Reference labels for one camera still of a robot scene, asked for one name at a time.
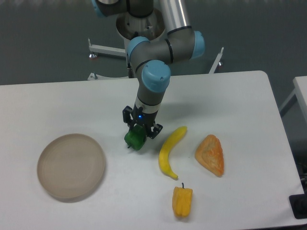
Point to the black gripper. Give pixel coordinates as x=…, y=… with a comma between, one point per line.
x=137, y=116

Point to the green bell pepper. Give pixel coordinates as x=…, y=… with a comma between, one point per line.
x=136, y=137

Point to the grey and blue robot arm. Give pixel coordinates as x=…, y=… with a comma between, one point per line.
x=153, y=81

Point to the yellow bell pepper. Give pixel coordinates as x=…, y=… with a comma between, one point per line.
x=181, y=201

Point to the yellow banana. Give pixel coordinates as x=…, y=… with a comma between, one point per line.
x=163, y=159

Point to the orange triangular pastry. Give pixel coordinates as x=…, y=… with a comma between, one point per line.
x=209, y=154

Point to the beige round plate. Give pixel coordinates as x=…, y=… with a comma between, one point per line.
x=71, y=167

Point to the white side table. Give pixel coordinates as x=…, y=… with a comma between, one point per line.
x=298, y=94

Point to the black device at table edge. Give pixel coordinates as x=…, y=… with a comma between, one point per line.
x=299, y=205

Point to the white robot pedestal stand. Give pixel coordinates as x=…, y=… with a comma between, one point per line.
x=105, y=50

